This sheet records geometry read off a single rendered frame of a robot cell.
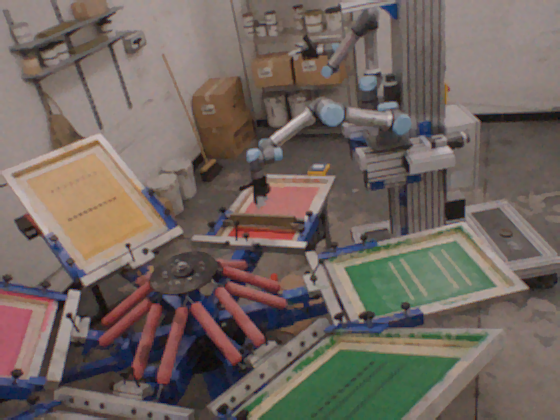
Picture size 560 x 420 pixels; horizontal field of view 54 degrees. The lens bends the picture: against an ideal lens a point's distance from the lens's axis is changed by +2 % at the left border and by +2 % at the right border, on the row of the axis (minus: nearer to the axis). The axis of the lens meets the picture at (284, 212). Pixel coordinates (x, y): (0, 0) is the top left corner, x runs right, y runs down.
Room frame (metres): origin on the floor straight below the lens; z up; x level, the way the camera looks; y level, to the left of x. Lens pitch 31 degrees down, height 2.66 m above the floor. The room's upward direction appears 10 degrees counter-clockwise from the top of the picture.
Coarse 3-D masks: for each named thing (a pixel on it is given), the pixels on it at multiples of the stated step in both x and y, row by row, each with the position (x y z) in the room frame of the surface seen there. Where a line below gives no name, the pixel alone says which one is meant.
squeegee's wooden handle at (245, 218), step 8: (232, 216) 2.75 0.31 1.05; (240, 216) 2.72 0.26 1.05; (248, 216) 2.70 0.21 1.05; (256, 216) 2.68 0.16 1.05; (264, 216) 2.66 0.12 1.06; (272, 216) 2.64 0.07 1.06; (280, 216) 2.63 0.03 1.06; (288, 216) 2.61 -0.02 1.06; (248, 224) 2.71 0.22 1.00; (256, 224) 2.69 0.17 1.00; (264, 224) 2.67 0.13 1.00; (272, 224) 2.64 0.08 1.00; (280, 224) 2.62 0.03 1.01; (288, 224) 2.60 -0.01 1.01
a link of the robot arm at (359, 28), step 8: (360, 16) 3.45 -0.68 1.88; (368, 16) 3.43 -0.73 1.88; (360, 24) 3.42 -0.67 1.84; (368, 24) 3.42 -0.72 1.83; (352, 32) 3.44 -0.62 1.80; (360, 32) 3.42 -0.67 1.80; (344, 40) 3.48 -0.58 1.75; (352, 40) 3.44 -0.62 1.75; (344, 48) 3.47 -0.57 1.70; (336, 56) 3.49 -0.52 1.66; (344, 56) 3.49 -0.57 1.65; (328, 64) 3.52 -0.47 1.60; (336, 64) 3.50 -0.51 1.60; (328, 72) 3.50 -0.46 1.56
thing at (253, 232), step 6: (270, 186) 3.20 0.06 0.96; (288, 186) 3.16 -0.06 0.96; (270, 192) 3.12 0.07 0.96; (276, 192) 3.11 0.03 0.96; (282, 192) 3.09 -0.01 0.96; (252, 204) 3.01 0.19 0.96; (246, 210) 2.94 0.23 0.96; (252, 210) 2.93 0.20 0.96; (234, 228) 2.76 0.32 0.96; (240, 228) 2.74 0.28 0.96; (246, 228) 2.73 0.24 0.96; (252, 228) 2.72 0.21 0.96; (258, 228) 2.71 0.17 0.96; (228, 234) 2.70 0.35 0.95; (234, 234) 2.69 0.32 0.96; (240, 234) 2.68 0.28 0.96; (252, 234) 2.65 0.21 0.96; (258, 234) 2.64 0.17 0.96
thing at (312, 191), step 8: (288, 192) 3.08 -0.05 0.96; (296, 192) 3.06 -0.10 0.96; (304, 192) 3.04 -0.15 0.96; (312, 192) 3.02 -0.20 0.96; (304, 200) 2.93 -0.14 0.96; (312, 200) 2.91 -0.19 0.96; (304, 208) 2.84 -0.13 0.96; (296, 216) 2.76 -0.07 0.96; (264, 232) 2.65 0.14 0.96; (272, 232) 2.63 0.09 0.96; (280, 232) 2.62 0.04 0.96; (288, 232) 2.60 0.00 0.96
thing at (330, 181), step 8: (272, 176) 3.28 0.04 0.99; (280, 176) 3.26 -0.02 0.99; (288, 176) 3.23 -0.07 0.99; (296, 176) 3.21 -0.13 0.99; (304, 176) 3.19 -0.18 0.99; (312, 176) 3.17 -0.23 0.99; (320, 176) 3.15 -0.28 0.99; (328, 176) 3.13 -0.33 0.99; (328, 184) 3.02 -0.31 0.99; (248, 192) 3.14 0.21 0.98; (328, 192) 2.94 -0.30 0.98; (240, 200) 3.02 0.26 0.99; (320, 200) 2.84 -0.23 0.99; (232, 208) 2.94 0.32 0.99; (320, 208) 2.76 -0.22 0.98
